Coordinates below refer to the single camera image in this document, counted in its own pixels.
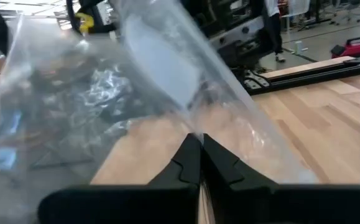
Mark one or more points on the black aluminium table frame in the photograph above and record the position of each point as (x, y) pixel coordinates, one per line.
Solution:
(307, 79)

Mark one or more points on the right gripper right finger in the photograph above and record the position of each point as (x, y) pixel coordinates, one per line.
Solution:
(291, 205)

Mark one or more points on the clear plastic bag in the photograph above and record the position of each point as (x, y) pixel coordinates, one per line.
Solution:
(167, 62)

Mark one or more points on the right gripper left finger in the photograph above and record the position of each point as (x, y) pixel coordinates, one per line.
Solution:
(120, 205)

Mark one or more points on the person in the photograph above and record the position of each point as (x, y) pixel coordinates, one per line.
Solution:
(274, 31)

